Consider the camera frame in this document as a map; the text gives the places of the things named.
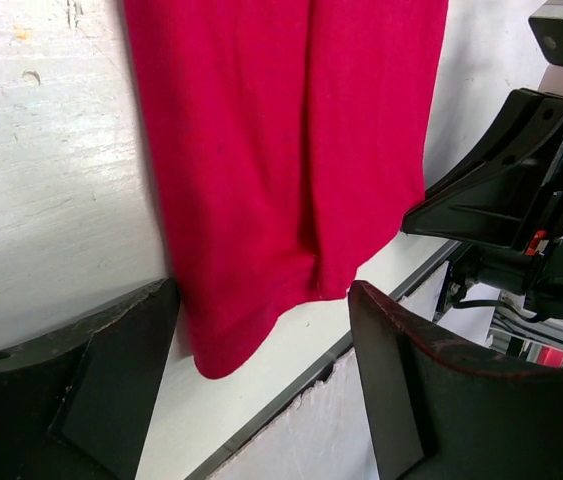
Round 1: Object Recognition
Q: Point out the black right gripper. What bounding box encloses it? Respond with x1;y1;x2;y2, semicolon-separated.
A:
402;89;563;323

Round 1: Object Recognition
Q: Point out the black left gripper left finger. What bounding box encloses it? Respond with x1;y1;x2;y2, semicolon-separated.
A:
0;279;180;479

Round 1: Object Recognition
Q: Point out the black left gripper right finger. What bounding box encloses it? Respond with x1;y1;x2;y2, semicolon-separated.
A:
348;281;563;479

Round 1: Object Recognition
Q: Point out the bright red t shirt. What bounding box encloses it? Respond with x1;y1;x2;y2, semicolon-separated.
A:
123;1;448;379

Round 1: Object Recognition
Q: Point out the aluminium table edge rail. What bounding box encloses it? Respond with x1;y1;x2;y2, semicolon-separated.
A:
182;235;458;479

